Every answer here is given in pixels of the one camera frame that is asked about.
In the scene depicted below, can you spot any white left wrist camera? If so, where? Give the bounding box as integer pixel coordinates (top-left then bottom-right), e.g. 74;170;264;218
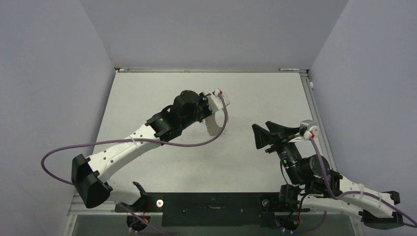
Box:
206;89;230;114

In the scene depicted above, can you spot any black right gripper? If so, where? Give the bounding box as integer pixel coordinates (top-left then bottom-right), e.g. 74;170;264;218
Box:
251;120;303;184

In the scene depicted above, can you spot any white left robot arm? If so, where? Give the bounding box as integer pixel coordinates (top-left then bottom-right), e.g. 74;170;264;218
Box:
71;89;230;211

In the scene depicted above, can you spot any white marker pen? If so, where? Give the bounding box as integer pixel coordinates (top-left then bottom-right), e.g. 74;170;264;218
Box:
278;68;301;73

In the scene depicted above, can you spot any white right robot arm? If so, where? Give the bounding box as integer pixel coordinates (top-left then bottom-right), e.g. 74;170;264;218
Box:
252;120;405;230

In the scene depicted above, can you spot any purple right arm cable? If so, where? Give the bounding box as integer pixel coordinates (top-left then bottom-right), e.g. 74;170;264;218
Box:
307;137;417;234

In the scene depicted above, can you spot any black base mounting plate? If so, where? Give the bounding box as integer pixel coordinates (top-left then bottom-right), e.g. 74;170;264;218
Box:
115;192;299;227

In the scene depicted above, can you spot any aluminium table frame rail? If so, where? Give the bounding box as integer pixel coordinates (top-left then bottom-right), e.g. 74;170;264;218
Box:
299;70;337;171

